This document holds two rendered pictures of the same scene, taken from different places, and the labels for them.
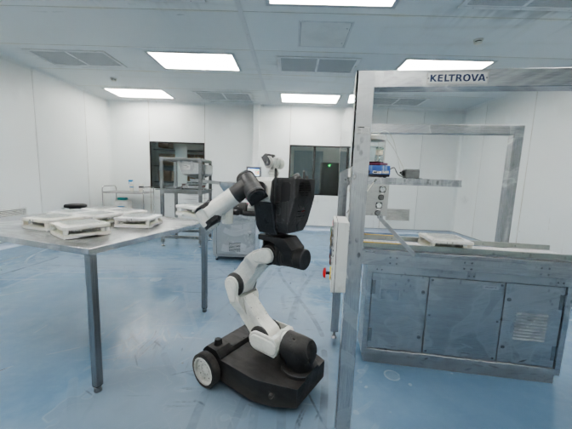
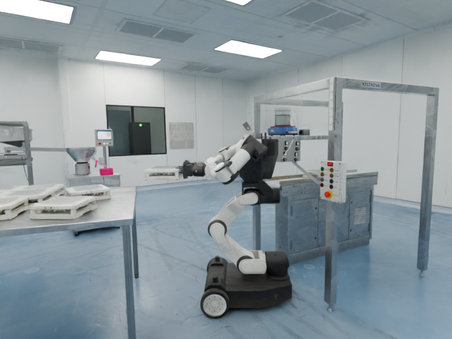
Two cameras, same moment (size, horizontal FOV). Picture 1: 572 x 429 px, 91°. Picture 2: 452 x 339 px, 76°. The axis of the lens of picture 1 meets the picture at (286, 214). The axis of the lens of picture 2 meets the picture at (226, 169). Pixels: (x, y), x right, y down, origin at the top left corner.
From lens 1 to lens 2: 1.41 m
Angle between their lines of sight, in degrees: 34
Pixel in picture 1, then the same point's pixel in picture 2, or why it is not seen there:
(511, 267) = (353, 183)
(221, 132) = (14, 87)
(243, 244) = not seen: hidden behind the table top
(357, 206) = (337, 153)
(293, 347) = (278, 259)
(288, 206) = (274, 159)
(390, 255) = (301, 187)
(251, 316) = (236, 250)
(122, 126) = not seen: outside the picture
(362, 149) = (338, 120)
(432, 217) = not seen: hidden behind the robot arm
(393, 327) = (303, 235)
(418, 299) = (313, 213)
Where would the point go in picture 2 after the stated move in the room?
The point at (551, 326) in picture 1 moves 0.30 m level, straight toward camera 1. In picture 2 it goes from (367, 212) to (375, 220)
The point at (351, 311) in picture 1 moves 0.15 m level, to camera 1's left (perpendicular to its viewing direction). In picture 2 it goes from (335, 215) to (321, 219)
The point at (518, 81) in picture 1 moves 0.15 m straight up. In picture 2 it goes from (389, 88) to (390, 66)
